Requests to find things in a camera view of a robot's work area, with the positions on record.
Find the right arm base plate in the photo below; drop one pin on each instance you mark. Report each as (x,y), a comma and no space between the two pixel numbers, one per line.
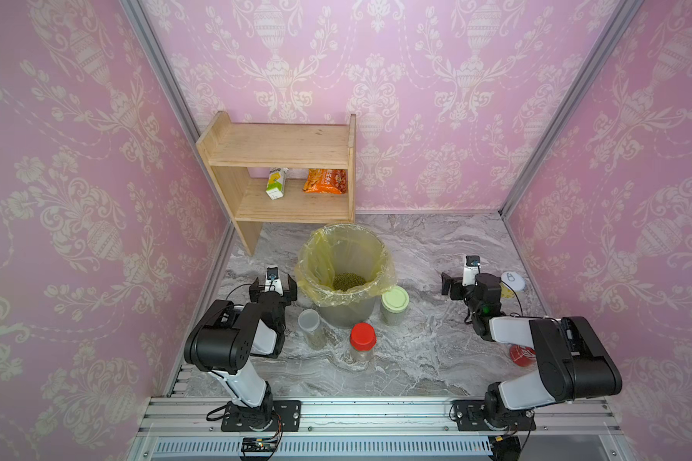
(474,415)

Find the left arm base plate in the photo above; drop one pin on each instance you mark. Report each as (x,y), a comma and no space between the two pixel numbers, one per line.
(282,416)

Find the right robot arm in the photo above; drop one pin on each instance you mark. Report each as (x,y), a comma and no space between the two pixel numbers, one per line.
(571,361)

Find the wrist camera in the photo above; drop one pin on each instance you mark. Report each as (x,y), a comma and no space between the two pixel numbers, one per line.
(471,269)
(272,274)

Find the red can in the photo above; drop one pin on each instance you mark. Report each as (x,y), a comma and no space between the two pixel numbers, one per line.
(522,356)

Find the green mung beans pile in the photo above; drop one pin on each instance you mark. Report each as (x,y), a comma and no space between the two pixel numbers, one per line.
(347,281)

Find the white lid yellow jar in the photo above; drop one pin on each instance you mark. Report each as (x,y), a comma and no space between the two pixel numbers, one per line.
(512,284)

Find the red lid glass jar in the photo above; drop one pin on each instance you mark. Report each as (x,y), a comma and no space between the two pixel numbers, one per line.
(363,340)

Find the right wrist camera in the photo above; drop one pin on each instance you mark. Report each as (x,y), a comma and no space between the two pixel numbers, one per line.
(471,269)

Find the orange snack bag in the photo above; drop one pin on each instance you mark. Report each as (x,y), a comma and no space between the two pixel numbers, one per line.
(330,181)

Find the wooden two-tier shelf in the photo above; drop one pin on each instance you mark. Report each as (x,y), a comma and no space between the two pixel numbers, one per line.
(229,150)

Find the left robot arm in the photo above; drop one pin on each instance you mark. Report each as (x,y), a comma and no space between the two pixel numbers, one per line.
(222,344)

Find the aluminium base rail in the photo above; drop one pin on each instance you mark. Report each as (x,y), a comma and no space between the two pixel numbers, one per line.
(403,428)

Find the white lid glass jar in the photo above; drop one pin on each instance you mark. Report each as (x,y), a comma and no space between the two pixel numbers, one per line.
(309,322)

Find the yellow plastic bin liner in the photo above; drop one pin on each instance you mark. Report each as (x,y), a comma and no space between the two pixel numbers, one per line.
(340,249)

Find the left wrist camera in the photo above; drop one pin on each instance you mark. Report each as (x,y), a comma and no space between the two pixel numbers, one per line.
(272,274)

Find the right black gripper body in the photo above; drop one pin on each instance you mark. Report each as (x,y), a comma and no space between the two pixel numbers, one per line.
(460,292)

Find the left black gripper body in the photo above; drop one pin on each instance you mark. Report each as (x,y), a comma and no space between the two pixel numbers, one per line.
(286,297)

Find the green white juice carton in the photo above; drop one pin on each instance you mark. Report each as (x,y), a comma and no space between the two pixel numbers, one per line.
(276,183)

